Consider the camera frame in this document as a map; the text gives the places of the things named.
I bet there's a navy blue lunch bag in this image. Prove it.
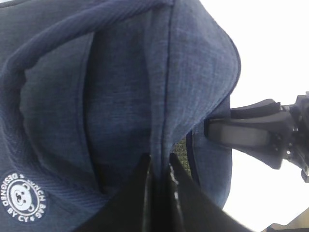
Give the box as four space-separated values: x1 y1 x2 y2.
0 0 242 232

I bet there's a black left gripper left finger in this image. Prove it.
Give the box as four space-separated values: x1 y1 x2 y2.
75 154 153 232

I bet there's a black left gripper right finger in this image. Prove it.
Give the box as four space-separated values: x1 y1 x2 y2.
169 153 250 232

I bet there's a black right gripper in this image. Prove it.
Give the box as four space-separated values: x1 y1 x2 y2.
204 91 309 183

